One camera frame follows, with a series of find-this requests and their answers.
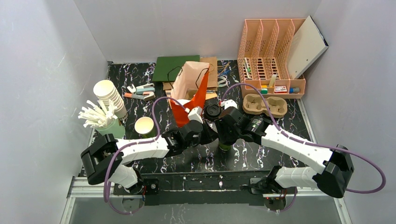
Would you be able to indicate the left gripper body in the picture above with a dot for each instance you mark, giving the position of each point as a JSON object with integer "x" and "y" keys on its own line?
{"x": 203, "y": 130}

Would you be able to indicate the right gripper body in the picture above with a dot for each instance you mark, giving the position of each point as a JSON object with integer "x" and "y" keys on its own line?
{"x": 221, "y": 127}

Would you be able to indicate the single green paper cup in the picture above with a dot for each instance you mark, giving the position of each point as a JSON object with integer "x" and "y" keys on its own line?
{"x": 225, "y": 147}

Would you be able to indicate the pulp cup carrier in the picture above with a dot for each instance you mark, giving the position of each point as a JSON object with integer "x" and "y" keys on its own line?
{"x": 190, "y": 94}

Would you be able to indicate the orange paper bag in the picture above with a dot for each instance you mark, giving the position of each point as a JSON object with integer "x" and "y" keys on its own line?
{"x": 198, "y": 100}

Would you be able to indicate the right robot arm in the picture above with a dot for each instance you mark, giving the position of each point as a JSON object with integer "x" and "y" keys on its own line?
{"x": 327, "y": 170}

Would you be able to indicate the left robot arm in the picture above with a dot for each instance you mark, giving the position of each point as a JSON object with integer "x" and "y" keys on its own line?
{"x": 107, "y": 157}

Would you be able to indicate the black cup lids stack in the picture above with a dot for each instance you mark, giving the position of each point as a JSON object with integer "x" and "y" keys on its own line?
{"x": 212, "y": 112}

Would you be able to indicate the brown kraft paper bag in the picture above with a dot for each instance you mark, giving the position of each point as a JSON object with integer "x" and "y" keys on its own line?
{"x": 212, "y": 72}

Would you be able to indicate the red small box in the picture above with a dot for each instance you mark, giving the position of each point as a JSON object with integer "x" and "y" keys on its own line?
{"x": 280, "y": 89}

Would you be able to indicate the green paper bag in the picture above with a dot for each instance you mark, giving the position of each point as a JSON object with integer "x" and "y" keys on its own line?
{"x": 167, "y": 67}

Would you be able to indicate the pink desk file organizer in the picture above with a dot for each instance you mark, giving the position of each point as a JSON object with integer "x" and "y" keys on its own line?
{"x": 263, "y": 52}

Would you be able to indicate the green cup of straws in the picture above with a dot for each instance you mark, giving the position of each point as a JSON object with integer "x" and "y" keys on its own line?
{"x": 105, "y": 118}

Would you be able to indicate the tall stack paper cups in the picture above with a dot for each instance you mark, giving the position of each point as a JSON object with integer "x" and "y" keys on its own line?
{"x": 106, "y": 91}

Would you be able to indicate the white board panel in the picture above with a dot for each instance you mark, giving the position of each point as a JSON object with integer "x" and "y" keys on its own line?
{"x": 307, "y": 45}

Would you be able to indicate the metal base rail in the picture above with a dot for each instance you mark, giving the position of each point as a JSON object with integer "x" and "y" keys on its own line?
{"x": 201, "y": 198}

